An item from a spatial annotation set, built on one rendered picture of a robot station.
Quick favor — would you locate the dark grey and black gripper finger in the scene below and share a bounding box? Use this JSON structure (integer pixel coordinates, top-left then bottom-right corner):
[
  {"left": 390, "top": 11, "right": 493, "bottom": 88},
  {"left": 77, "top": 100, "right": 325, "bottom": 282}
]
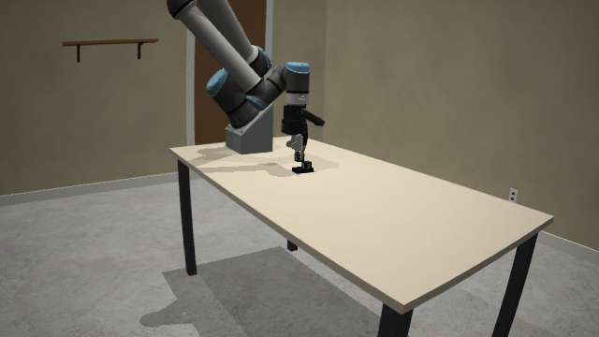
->
[
  {"left": 286, "top": 135, "right": 300, "bottom": 153},
  {"left": 291, "top": 126, "right": 308, "bottom": 160}
]

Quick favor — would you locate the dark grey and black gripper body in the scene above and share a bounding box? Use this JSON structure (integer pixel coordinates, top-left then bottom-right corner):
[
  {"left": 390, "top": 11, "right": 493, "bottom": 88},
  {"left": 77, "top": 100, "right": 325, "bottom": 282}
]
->
[{"left": 282, "top": 104, "right": 308, "bottom": 135}]

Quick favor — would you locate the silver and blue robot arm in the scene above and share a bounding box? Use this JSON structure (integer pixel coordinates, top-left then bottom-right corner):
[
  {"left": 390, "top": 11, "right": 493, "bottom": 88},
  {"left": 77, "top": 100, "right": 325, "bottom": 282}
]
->
[{"left": 167, "top": 0, "right": 310, "bottom": 129}]

